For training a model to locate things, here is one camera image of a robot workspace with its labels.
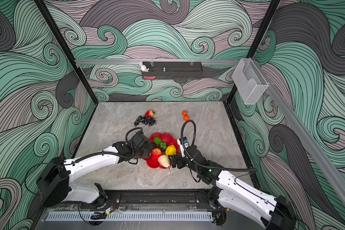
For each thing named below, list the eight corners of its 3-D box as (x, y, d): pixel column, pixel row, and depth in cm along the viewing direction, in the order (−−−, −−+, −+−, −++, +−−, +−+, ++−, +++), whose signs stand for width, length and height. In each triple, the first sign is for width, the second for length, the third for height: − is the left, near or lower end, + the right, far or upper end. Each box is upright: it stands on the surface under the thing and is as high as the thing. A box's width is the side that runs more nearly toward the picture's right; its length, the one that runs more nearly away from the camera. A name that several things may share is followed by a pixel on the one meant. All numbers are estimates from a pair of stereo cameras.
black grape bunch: (135, 126, 107) (134, 122, 103) (136, 120, 111) (135, 115, 107) (156, 126, 107) (155, 122, 103) (156, 120, 111) (156, 115, 107)
